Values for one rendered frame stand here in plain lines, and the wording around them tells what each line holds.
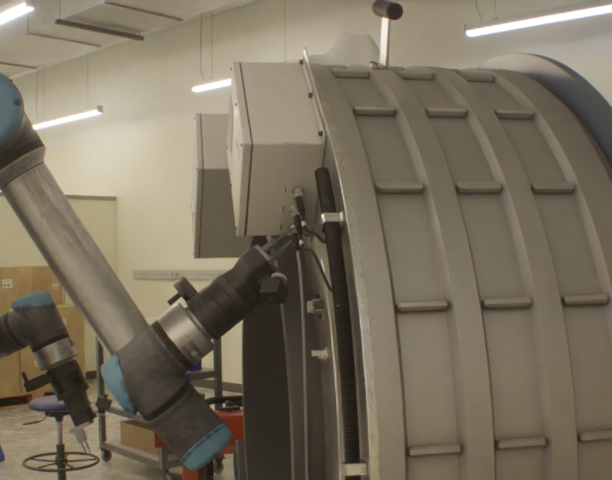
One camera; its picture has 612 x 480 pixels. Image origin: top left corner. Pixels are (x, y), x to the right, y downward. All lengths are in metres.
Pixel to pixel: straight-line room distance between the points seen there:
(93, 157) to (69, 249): 9.86
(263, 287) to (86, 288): 0.30
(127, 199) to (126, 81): 1.48
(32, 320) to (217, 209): 0.48
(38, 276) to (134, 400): 7.99
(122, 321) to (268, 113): 0.41
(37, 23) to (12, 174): 6.46
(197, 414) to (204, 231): 0.80
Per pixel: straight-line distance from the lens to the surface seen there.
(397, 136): 1.25
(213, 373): 5.71
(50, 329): 1.87
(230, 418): 2.78
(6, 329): 1.90
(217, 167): 1.83
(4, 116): 1.24
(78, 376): 1.87
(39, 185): 1.38
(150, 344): 1.26
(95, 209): 10.57
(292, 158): 1.25
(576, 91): 1.46
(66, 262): 1.38
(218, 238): 2.03
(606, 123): 1.36
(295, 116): 1.29
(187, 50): 9.97
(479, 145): 1.28
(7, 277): 8.57
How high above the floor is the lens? 1.49
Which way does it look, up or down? level
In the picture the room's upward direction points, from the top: 1 degrees counter-clockwise
